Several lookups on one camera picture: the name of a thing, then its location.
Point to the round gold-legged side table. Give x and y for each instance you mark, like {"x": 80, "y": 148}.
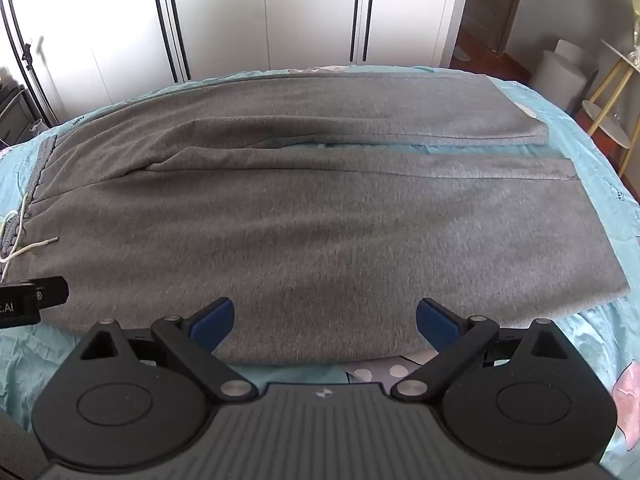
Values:
{"x": 607, "y": 125}

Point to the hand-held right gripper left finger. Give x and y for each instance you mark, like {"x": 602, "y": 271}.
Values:
{"x": 216, "y": 321}

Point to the dark grey box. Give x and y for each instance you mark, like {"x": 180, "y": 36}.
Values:
{"x": 12, "y": 115}

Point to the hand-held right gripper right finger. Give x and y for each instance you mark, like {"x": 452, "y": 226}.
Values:
{"x": 436, "y": 321}

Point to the teal printed bed sheet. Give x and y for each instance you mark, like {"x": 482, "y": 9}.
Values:
{"x": 575, "y": 170}

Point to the white wardrobe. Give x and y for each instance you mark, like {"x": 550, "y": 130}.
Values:
{"x": 275, "y": 10}

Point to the black light stand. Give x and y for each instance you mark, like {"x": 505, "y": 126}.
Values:
{"x": 28, "y": 53}

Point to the grey pants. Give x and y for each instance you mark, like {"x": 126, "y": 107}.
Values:
{"x": 300, "y": 235}

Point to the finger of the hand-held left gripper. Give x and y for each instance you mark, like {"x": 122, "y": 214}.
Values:
{"x": 54, "y": 291}

